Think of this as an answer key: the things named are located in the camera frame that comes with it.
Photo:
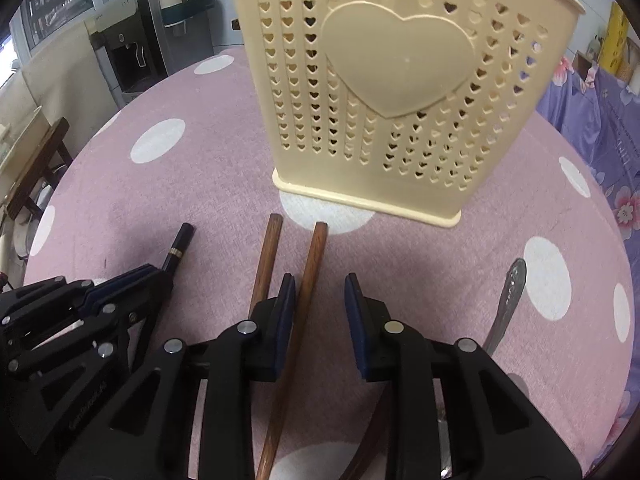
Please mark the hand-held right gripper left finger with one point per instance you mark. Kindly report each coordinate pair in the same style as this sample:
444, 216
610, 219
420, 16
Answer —
282, 330

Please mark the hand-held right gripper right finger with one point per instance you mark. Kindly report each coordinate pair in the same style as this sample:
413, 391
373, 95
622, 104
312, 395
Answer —
357, 330

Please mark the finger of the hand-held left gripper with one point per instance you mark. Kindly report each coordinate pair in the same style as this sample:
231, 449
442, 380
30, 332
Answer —
150, 297
120, 282

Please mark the black chopstick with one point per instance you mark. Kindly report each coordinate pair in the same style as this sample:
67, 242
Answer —
181, 240

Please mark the brown wooden chopstick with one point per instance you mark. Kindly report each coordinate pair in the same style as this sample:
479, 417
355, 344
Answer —
372, 435
270, 250
312, 270

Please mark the cream plastic utensil holder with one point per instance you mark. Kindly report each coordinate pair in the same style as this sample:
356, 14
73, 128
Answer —
400, 60

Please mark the grey water dispenser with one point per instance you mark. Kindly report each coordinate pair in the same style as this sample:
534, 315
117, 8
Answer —
130, 50

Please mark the blue cup holder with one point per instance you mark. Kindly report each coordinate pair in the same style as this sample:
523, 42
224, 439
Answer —
190, 7

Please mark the sliding glass window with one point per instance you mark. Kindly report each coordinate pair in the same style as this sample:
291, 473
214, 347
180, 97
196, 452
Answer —
55, 5

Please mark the purple floral cloth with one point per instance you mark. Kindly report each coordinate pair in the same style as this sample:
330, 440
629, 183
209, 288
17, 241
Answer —
600, 125

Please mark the yellow roll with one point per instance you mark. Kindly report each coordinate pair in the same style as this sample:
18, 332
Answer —
616, 40

